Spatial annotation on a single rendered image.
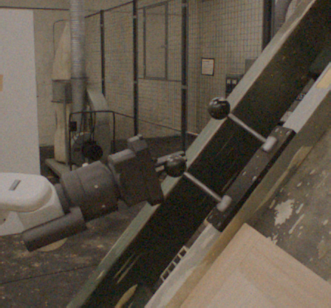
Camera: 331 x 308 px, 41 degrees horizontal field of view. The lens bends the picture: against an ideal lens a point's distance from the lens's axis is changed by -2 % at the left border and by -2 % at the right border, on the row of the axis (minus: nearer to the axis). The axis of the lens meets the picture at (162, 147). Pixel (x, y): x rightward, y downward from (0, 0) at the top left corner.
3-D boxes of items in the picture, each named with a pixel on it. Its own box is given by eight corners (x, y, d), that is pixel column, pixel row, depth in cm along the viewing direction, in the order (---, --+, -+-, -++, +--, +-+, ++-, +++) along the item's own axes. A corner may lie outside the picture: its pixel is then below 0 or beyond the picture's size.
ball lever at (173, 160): (224, 218, 73) (160, 169, 75) (238, 199, 73) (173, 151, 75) (224, 218, 69) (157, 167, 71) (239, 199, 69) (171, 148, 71)
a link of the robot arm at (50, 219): (89, 202, 80) (28, 226, 77) (72, 158, 73) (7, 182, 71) (106, 247, 71) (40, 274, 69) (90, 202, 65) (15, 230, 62)
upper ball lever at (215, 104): (267, 160, 73) (203, 113, 76) (281, 142, 73) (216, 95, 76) (270, 158, 69) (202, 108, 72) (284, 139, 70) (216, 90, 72)
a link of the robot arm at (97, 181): (134, 129, 78) (69, 153, 76) (148, 138, 69) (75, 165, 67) (154, 193, 82) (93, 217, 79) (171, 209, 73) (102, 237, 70)
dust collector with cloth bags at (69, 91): (45, 169, 668) (38, 20, 627) (89, 165, 699) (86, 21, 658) (68, 193, 548) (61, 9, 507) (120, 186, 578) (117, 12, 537)
